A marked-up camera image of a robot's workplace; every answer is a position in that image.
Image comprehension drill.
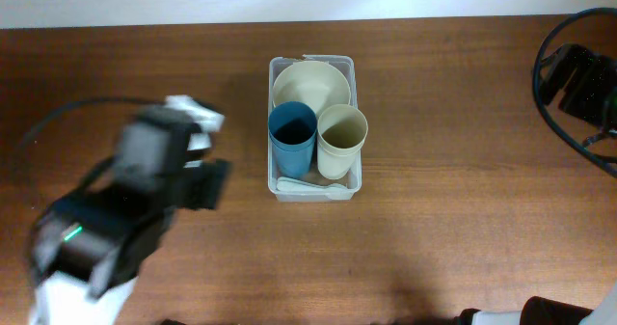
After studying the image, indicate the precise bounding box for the cream bowl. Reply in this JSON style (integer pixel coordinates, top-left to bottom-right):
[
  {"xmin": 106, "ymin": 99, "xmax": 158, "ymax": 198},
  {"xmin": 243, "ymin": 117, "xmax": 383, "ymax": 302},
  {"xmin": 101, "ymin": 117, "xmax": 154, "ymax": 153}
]
[{"xmin": 272, "ymin": 61, "xmax": 352, "ymax": 117}]

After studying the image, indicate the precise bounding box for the clear plastic container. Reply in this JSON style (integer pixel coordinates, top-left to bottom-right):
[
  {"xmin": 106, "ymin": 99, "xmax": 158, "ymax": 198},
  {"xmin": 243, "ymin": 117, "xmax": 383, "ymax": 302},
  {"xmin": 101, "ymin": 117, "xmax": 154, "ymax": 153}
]
[{"xmin": 268, "ymin": 55, "xmax": 362, "ymax": 203}]

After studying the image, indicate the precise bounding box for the blue cup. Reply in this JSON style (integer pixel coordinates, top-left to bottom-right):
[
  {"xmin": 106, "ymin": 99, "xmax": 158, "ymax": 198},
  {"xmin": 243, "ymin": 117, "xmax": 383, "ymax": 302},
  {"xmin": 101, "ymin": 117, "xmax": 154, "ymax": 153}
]
[
  {"xmin": 268, "ymin": 101, "xmax": 317, "ymax": 151},
  {"xmin": 273, "ymin": 141, "xmax": 314, "ymax": 178}
]

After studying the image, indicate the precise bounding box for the white plastic spoon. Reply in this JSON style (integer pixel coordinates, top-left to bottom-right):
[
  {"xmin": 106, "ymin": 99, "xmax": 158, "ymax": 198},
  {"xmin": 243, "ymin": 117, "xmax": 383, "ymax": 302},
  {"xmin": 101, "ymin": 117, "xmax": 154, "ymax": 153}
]
[{"xmin": 277, "ymin": 178, "xmax": 335, "ymax": 192}]

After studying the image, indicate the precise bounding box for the white plastic fork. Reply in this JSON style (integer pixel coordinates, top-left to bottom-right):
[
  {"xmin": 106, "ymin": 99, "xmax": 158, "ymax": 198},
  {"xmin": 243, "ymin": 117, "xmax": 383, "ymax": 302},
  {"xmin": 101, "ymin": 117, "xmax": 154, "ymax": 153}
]
[{"xmin": 277, "ymin": 176, "xmax": 347, "ymax": 192}]

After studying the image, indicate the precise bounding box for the beige cup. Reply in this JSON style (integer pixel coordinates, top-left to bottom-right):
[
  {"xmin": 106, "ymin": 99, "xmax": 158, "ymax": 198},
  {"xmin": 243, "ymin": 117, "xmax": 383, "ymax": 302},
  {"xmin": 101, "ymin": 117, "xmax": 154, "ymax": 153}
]
[
  {"xmin": 317, "ymin": 104, "xmax": 368, "ymax": 156},
  {"xmin": 317, "ymin": 147, "xmax": 360, "ymax": 180}
]

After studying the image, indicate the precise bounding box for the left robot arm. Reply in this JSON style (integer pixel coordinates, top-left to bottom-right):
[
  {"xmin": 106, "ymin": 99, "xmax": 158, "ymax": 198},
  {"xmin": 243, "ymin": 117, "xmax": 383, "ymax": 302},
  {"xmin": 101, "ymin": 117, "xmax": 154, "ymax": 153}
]
[{"xmin": 28, "ymin": 103, "xmax": 230, "ymax": 324}]

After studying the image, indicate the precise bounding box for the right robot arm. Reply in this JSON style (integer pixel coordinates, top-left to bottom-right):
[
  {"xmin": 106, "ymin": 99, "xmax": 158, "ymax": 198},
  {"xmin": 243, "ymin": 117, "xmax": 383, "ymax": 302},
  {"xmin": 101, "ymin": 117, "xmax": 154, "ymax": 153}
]
[{"xmin": 539, "ymin": 43, "xmax": 616, "ymax": 129}]

